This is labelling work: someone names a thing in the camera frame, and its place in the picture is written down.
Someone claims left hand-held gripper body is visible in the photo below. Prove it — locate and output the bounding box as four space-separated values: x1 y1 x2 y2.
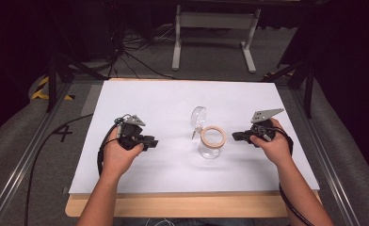
115 114 148 152

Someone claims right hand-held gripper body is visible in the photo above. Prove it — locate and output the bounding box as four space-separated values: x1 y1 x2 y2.
249 107 285 142

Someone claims glass jar with hinged lid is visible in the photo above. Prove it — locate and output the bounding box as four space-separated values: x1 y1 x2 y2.
189 105 228 160

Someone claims person's right hand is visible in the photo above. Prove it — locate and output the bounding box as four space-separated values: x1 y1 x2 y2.
249 118 294 168

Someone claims person's left hand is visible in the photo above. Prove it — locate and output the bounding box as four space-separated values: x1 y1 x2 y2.
102 126 145 179

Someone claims white table sheet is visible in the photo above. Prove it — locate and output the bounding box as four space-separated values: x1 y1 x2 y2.
69 80 320 195

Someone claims black tripod stand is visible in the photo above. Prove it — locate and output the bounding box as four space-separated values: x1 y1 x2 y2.
45 51 109 114
261 59 316 120

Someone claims yellow black floor tape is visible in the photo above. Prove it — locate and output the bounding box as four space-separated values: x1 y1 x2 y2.
30 76 76 102

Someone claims aluminium rail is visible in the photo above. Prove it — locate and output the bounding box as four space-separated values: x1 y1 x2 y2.
0 82 73 226
290 89 362 226

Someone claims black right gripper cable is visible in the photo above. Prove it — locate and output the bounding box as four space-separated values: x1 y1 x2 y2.
275 126 315 226

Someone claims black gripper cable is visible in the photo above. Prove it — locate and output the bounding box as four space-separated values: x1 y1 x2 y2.
24 113 124 226
275 126 315 226

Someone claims thin white cable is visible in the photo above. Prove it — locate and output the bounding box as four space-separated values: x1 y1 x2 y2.
144 218 176 226

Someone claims bundle of black floor cables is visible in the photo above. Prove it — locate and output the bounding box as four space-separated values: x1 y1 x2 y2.
105 18 179 81

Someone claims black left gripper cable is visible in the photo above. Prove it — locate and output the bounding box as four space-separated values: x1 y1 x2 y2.
24 113 124 226

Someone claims white metal table frame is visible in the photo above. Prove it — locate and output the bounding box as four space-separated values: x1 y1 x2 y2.
171 4 262 74

